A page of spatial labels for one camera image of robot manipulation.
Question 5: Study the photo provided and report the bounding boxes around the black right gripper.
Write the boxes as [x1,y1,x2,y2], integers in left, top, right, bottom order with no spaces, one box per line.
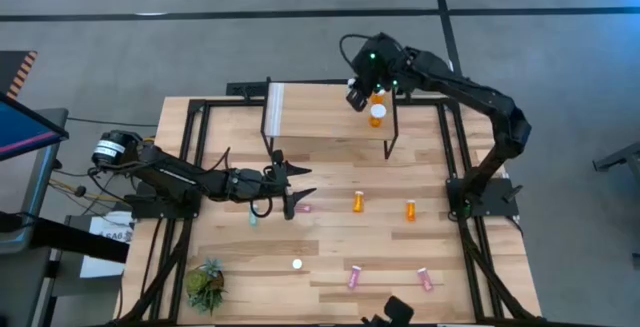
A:
[345,31,409,114]

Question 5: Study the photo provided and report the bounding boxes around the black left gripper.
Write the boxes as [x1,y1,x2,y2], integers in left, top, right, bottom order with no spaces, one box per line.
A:
[227,149,318,222]

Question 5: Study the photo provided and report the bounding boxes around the wooden shelf black metal legs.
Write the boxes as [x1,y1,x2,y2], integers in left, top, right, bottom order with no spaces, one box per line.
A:
[259,77,400,161]

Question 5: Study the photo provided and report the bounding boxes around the small potted succulent plant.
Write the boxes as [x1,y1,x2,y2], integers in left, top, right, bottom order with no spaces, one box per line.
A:
[182,256,226,316]

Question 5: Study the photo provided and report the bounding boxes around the black rounded object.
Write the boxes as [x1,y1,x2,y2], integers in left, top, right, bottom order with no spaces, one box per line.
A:
[360,295,415,327]

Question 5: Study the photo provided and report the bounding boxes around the white printed paper sheet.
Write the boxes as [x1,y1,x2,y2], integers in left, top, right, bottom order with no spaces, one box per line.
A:
[79,211,136,279]

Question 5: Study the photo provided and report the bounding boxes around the black metal beam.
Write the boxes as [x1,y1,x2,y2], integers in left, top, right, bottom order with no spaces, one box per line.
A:
[29,216,130,264]

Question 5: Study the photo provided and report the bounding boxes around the gray furniture leg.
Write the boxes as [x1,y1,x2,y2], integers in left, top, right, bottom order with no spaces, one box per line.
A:
[592,139,640,173]

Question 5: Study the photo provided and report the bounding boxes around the gray monitor stand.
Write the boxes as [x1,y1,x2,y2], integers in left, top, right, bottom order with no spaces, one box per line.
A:
[9,108,70,256]

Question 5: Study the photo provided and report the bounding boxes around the blue screen monitor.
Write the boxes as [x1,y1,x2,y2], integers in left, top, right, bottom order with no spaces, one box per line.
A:
[0,91,70,163]

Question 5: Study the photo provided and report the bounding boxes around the black mat orange striped edge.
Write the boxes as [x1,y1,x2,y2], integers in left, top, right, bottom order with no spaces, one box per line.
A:
[0,50,39,101]

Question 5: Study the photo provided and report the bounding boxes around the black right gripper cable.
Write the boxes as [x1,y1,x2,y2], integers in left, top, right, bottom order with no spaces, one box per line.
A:
[338,33,374,68]

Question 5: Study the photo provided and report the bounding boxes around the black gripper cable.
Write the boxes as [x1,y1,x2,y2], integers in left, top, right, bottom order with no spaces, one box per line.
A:
[248,164,275,219]
[338,33,374,68]

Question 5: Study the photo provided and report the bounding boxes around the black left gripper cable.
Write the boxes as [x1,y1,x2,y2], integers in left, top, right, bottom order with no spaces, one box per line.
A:
[248,164,275,219]

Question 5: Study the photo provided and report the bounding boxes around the black aluminium table frame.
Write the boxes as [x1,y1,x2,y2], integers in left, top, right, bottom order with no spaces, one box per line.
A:
[117,95,544,327]

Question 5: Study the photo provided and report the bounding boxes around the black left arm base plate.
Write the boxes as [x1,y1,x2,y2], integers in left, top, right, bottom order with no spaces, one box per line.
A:
[123,194,201,220]

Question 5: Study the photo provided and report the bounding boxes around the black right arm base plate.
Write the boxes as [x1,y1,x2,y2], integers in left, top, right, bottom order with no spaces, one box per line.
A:
[446,176,521,218]

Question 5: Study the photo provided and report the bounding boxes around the black floor cable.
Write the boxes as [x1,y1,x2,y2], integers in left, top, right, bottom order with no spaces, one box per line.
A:
[67,115,159,129]

